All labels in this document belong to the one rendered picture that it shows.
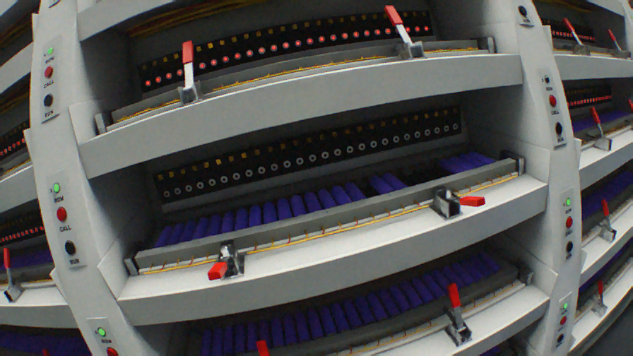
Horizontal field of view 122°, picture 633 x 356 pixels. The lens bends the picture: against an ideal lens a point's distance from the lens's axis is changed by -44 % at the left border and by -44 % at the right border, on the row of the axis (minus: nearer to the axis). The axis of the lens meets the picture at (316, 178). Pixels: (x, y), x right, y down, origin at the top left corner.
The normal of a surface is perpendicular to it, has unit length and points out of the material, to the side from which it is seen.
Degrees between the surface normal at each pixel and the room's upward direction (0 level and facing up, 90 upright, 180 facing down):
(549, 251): 90
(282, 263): 18
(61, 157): 90
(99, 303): 90
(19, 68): 108
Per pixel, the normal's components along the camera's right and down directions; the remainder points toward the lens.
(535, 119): -0.97, 0.23
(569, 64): 0.18, 0.31
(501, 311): -0.18, -0.92
